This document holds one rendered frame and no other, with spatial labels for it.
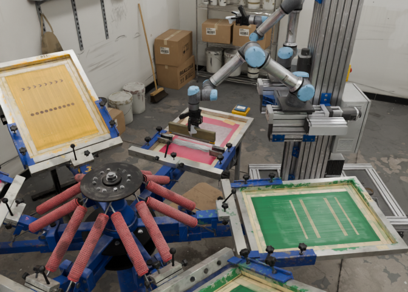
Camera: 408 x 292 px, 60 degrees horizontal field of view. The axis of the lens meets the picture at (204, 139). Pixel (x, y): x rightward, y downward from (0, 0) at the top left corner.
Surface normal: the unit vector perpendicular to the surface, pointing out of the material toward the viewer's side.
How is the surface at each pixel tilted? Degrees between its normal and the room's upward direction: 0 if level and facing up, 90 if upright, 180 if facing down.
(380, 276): 0
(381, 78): 90
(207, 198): 0
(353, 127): 90
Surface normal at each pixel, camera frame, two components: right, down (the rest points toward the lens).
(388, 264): 0.00, -0.85
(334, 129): 0.00, 0.53
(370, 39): -0.41, 0.48
